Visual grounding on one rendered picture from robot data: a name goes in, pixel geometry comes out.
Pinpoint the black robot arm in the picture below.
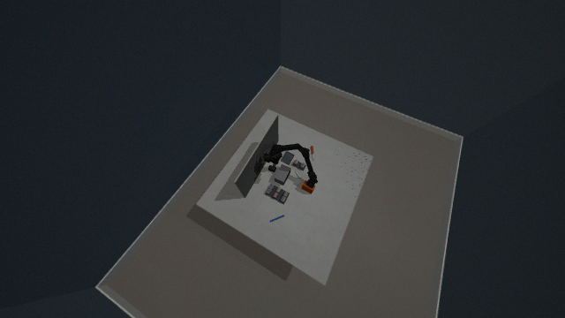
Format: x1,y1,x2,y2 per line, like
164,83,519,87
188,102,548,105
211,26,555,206
263,143,318,188

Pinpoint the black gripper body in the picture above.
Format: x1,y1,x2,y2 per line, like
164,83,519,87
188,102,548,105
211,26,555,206
268,158,280,172

